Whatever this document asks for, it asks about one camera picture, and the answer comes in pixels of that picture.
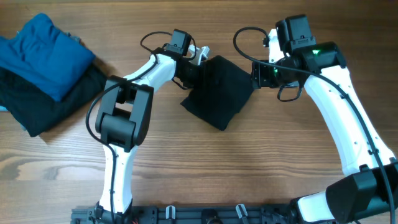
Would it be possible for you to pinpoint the black polo shirt white logo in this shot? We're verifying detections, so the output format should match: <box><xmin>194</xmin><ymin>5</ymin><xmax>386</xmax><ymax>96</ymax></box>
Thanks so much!
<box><xmin>180</xmin><ymin>55</ymin><xmax>254</xmax><ymax>131</ymax></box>

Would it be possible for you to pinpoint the black folded garment under blue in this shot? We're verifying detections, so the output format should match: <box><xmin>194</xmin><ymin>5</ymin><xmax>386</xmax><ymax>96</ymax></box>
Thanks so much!
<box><xmin>1</xmin><ymin>64</ymin><xmax>107</xmax><ymax>137</ymax></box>

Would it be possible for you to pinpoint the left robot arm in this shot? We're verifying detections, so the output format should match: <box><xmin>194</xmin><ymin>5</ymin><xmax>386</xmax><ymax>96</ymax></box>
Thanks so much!
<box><xmin>91</xmin><ymin>45</ymin><xmax>210</xmax><ymax>223</ymax></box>

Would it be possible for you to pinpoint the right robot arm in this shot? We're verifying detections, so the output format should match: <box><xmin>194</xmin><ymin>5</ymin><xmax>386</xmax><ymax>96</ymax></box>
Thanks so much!
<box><xmin>252</xmin><ymin>40</ymin><xmax>397</xmax><ymax>223</ymax></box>

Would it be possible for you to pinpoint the blue folded shirt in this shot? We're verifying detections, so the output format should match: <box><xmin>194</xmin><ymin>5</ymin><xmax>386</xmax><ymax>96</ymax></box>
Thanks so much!
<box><xmin>1</xmin><ymin>13</ymin><xmax>95</xmax><ymax>101</ymax></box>

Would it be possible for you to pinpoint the right white rail clip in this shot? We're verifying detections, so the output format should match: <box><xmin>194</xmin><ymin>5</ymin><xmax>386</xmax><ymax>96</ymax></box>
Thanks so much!
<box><xmin>236</xmin><ymin>203</ymin><xmax>249</xmax><ymax>224</ymax></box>

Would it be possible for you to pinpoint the left white rail clip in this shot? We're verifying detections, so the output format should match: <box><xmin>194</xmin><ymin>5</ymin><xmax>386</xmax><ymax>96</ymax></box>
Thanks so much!
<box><xmin>165</xmin><ymin>205</ymin><xmax>176</xmax><ymax>220</ymax></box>

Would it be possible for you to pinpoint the white rail clip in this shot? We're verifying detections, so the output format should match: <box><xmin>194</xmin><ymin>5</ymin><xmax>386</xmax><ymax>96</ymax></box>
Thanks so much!
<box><xmin>236</xmin><ymin>203</ymin><xmax>249</xmax><ymax>224</ymax></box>
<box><xmin>165</xmin><ymin>205</ymin><xmax>176</xmax><ymax>220</ymax></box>

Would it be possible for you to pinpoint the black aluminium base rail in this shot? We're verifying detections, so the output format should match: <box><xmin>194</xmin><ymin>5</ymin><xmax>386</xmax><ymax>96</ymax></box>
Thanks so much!
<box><xmin>70</xmin><ymin>204</ymin><xmax>303</xmax><ymax>224</ymax></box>

